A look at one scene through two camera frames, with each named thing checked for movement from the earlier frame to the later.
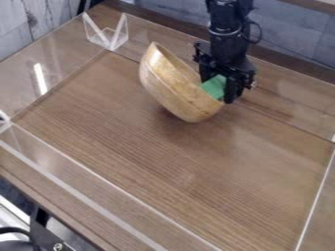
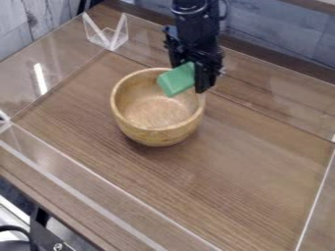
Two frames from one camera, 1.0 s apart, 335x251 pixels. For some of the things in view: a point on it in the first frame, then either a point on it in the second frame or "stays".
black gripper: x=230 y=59 -> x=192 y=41
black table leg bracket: x=42 y=238 stays
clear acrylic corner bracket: x=107 y=37 stays
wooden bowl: x=171 y=82 -> x=154 y=119
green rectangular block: x=215 y=85 -> x=178 y=78
